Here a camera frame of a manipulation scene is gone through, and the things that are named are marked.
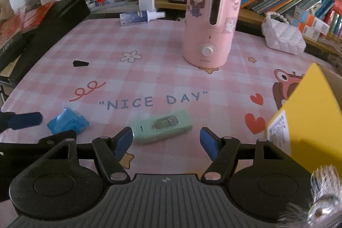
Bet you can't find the red booklet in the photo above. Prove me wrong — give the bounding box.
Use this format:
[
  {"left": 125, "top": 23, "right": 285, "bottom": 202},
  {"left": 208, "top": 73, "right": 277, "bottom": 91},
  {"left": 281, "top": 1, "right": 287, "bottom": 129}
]
[{"left": 0, "top": 2, "right": 55, "bottom": 49}]

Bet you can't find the pink humidifier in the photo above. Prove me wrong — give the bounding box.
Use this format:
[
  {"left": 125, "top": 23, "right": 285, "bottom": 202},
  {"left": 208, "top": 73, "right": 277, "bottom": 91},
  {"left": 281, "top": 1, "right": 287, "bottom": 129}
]
[{"left": 182, "top": 0, "right": 246, "bottom": 68}]

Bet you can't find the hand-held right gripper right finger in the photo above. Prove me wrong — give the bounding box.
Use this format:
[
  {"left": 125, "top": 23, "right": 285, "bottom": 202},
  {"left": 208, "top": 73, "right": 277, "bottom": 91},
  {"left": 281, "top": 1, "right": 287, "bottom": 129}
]
[{"left": 199, "top": 126, "right": 294, "bottom": 183}]

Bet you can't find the blue packet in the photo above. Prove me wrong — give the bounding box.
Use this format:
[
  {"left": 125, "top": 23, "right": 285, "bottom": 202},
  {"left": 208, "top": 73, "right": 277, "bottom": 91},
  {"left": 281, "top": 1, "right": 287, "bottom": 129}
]
[{"left": 47, "top": 107, "right": 90, "bottom": 135}]

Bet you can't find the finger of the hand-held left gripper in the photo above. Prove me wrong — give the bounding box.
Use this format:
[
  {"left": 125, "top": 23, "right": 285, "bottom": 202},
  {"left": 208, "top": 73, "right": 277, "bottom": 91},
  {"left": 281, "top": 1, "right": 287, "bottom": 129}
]
[
  {"left": 0, "top": 111, "right": 43, "bottom": 133},
  {"left": 0, "top": 130, "right": 78, "bottom": 163}
]

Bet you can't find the black ribbed case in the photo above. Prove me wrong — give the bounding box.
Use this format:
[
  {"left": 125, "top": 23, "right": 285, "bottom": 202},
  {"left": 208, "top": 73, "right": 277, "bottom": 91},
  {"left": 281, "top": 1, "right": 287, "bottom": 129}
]
[{"left": 0, "top": 0, "right": 91, "bottom": 84}]

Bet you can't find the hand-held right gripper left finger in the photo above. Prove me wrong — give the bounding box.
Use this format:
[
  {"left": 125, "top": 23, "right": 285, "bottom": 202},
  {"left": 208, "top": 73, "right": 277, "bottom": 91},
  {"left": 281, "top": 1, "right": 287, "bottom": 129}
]
[{"left": 44, "top": 126, "right": 133, "bottom": 183}]

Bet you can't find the yellow cardboard box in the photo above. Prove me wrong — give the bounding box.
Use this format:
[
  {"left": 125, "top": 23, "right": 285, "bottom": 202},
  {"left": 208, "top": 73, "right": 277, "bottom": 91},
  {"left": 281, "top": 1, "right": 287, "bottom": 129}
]
[{"left": 264, "top": 62, "right": 342, "bottom": 180}]

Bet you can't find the mint green grey gadget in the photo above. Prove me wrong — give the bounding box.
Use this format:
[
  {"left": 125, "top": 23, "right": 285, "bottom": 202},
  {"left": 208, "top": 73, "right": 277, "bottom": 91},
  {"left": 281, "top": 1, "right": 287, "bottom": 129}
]
[{"left": 130, "top": 110, "right": 193, "bottom": 145}]

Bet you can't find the pink checked tablecloth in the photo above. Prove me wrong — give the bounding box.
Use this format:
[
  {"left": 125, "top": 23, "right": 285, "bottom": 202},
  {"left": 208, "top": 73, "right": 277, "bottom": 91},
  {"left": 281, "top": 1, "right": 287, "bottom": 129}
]
[{"left": 0, "top": 17, "right": 342, "bottom": 178}]

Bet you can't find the white blue spray bottle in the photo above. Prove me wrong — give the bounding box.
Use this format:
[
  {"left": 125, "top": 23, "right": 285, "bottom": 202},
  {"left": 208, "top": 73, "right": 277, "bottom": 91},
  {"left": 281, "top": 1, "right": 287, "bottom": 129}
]
[{"left": 119, "top": 10, "right": 166, "bottom": 27}]

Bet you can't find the orange white carton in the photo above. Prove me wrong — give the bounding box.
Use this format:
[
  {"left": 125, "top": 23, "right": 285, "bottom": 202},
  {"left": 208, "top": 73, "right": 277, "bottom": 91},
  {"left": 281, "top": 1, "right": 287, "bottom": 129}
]
[
  {"left": 296, "top": 23, "right": 320, "bottom": 41},
  {"left": 294, "top": 8, "right": 331, "bottom": 34}
]

